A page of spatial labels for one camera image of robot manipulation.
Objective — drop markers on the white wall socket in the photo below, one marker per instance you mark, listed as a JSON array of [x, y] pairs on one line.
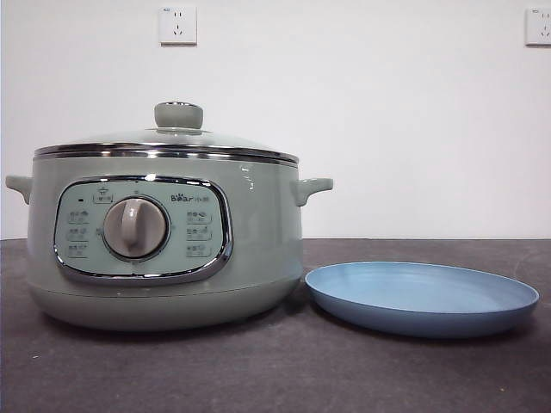
[[539, 26], [178, 26]]

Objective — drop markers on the blue round plate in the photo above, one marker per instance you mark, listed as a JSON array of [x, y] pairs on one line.
[[413, 297]]

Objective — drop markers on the pale green electric steamer pot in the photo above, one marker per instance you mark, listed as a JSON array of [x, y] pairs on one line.
[[258, 215]]

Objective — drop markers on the glass lid with green knob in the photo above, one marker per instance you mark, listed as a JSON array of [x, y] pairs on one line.
[[178, 115]]

